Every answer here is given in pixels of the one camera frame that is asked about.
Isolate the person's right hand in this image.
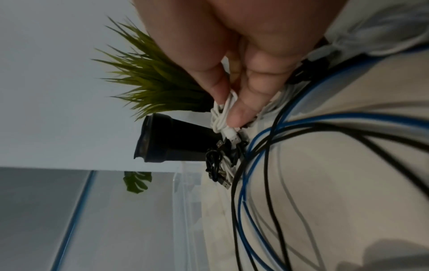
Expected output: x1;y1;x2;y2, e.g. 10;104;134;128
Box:
132;0;349;128

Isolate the thick white usb cable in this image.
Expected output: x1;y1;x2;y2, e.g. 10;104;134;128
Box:
258;80;309;120

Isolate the long white cable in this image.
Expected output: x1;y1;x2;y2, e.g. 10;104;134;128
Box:
210;89;250;149

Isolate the blue network cable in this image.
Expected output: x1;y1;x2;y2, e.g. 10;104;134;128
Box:
237;43;429;271

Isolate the long black cable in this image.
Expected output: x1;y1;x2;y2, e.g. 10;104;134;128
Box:
230;51;429;271

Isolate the clear plastic storage bin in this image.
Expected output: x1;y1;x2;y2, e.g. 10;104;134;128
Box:
172;161;219;271

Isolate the small potted grass plant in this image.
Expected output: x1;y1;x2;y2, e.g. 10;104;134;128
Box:
92;16;215;122

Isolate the round white table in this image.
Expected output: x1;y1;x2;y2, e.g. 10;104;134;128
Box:
198;0;429;271

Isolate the large leafy green plant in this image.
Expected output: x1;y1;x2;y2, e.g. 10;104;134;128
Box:
122;171;152;195

